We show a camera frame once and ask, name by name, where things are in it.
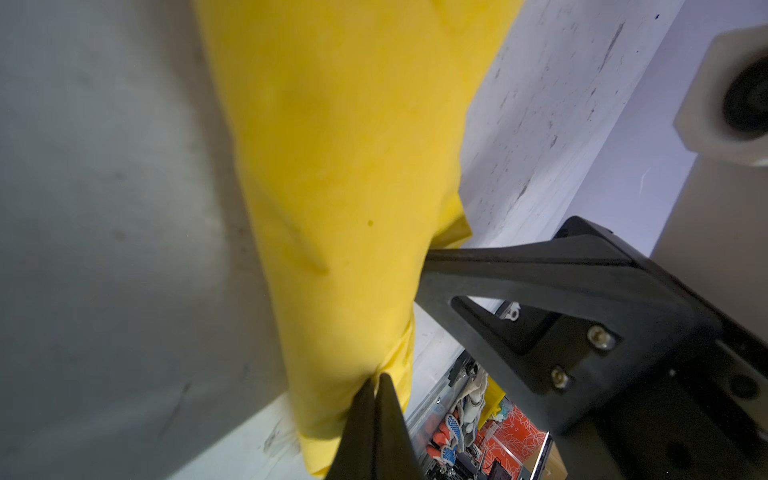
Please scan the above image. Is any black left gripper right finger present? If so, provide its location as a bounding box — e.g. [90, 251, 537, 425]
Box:
[375, 373, 423, 480]

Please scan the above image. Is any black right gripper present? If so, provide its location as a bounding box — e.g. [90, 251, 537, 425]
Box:
[416, 216, 767, 479]

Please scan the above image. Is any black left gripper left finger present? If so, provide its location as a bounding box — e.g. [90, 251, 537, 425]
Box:
[325, 380, 376, 480]

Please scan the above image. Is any yellow paper napkin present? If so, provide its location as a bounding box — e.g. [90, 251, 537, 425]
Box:
[194, 1, 521, 478]

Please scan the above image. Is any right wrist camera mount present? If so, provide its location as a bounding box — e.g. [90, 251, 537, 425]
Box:
[674, 25, 767, 167]

